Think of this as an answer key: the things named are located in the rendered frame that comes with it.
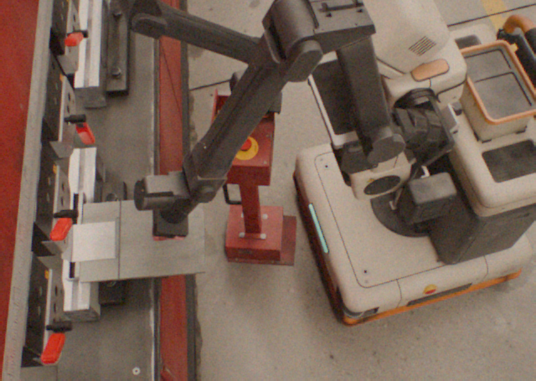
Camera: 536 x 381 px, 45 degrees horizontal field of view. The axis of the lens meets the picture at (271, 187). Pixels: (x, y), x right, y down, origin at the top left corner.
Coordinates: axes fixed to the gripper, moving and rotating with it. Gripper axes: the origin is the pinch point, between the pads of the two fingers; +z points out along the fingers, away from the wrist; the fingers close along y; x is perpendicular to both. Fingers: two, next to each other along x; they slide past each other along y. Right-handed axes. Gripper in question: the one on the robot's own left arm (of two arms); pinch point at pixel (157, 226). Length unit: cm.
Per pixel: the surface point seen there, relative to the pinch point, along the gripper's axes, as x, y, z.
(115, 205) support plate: -6.9, -7.2, 7.5
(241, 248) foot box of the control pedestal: 57, -27, 73
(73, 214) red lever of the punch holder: -20.7, 6.0, -15.2
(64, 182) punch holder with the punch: -21.6, -2.7, -9.7
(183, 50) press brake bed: 44, -122, 90
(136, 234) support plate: -2.9, 0.0, 5.1
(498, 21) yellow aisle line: 168, -128, 27
